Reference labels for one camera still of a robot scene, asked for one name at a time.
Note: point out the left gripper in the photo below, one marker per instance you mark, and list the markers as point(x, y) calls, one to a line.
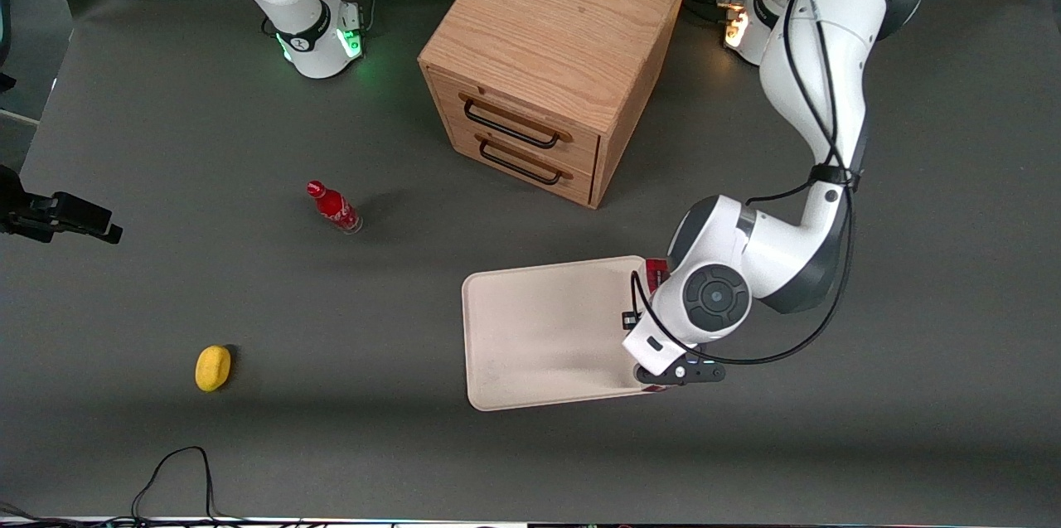
point(627, 320)

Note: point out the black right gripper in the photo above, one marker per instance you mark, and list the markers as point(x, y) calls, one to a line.
point(12, 194)

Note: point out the red cookie box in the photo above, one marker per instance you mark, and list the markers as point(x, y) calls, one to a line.
point(656, 273)

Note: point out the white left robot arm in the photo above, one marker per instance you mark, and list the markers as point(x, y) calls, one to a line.
point(821, 39)

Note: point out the beige plastic tray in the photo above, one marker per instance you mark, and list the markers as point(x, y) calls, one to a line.
point(539, 329)

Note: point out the yellow lemon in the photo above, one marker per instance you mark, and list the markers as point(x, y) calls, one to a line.
point(212, 368)

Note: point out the red cola bottle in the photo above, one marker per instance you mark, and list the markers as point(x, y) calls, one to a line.
point(333, 206)

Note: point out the wooden drawer cabinet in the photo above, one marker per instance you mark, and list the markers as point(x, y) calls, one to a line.
point(555, 22)

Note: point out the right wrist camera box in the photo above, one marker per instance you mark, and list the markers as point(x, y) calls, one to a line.
point(81, 213)

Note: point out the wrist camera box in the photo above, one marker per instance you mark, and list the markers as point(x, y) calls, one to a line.
point(692, 373)
point(81, 213)

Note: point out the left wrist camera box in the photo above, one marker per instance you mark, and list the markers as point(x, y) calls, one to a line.
point(692, 373)

